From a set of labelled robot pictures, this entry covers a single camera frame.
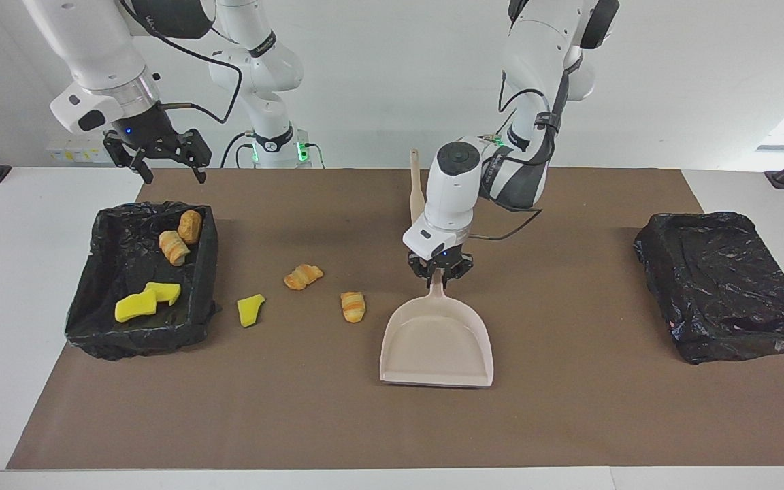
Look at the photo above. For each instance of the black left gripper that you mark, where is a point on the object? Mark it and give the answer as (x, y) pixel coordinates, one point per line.
(441, 260)

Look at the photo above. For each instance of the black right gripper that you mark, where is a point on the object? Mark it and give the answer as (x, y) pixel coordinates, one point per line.
(147, 133)

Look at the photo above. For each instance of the beige plastic dustpan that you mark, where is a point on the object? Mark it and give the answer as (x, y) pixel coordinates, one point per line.
(436, 347)

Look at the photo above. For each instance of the brown toy bread roll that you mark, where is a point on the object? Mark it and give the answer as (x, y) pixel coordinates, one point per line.
(190, 226)

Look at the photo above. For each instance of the beige hand brush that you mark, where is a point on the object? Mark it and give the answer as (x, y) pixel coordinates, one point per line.
(417, 190)

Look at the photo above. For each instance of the toy croissant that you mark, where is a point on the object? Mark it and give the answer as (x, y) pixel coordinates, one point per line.
(302, 277)
(352, 307)
(174, 248)

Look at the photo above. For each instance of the green and yellow sponge piece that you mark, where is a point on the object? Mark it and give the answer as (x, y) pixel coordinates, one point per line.
(166, 292)

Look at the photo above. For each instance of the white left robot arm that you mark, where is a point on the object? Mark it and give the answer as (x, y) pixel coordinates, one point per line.
(453, 197)

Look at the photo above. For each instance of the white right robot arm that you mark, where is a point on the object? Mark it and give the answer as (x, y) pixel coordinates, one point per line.
(92, 54)

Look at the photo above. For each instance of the black bag lined bin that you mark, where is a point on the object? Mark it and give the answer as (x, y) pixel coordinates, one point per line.
(725, 292)
(106, 272)

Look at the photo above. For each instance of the white power strip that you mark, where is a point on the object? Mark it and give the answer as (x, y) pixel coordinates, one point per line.
(69, 153)

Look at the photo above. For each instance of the brown table mat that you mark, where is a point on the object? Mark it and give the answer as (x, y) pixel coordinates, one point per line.
(297, 408)

